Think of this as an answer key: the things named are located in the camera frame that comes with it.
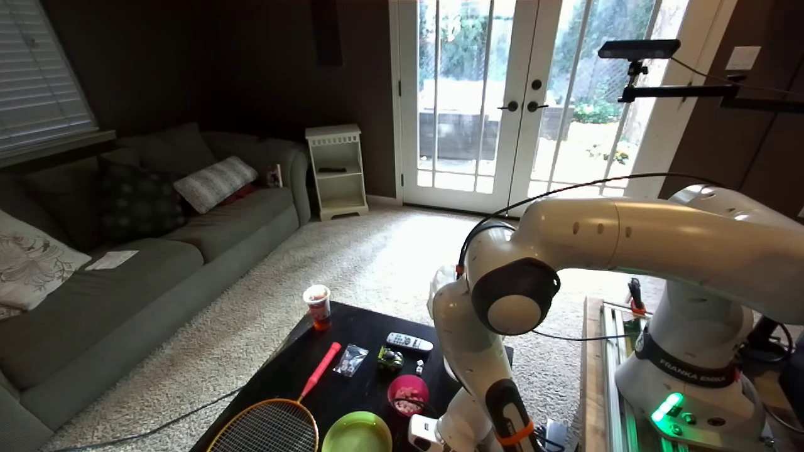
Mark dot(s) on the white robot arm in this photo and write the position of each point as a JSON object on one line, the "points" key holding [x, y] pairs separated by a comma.
{"points": [[698, 268]]}

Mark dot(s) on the white side shelf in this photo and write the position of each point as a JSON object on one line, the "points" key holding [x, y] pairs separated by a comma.
{"points": [[335, 153]]}

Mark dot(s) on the grey remote control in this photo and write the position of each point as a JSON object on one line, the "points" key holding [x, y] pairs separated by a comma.
{"points": [[407, 342]]}

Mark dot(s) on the small dark green object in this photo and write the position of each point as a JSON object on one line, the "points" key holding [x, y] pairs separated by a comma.
{"points": [[390, 361]]}

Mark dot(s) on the clear plastic packet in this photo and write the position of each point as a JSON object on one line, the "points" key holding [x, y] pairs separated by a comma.
{"points": [[349, 361]]}

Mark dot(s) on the white french doors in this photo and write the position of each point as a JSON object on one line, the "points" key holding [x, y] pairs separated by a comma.
{"points": [[505, 99]]}

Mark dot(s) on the pink bowl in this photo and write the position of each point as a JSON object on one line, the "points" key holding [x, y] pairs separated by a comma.
{"points": [[407, 396]]}

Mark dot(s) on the striped white pillow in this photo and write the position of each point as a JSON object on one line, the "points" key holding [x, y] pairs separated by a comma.
{"points": [[213, 185]]}

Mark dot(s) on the green plastic frisbee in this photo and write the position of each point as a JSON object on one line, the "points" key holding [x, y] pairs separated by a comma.
{"points": [[356, 433]]}

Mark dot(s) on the orange badminton racket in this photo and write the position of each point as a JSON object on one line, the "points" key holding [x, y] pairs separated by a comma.
{"points": [[277, 422]]}

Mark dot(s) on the grey sofa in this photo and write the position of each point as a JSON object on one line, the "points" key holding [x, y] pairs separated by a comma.
{"points": [[98, 324]]}

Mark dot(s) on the dark patterned pillow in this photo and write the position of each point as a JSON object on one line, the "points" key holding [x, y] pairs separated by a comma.
{"points": [[135, 202]]}

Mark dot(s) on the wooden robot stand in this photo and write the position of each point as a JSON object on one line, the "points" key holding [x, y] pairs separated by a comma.
{"points": [[604, 349]]}

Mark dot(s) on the white paper on sofa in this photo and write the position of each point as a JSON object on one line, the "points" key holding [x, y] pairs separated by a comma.
{"points": [[111, 259]]}

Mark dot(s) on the white patterned blanket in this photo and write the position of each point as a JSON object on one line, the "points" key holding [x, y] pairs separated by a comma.
{"points": [[30, 264]]}

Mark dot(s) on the white window blinds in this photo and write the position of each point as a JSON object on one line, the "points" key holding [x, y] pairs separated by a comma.
{"points": [[40, 101]]}

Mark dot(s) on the black camera on mount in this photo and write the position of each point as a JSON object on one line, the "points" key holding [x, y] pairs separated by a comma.
{"points": [[728, 91]]}

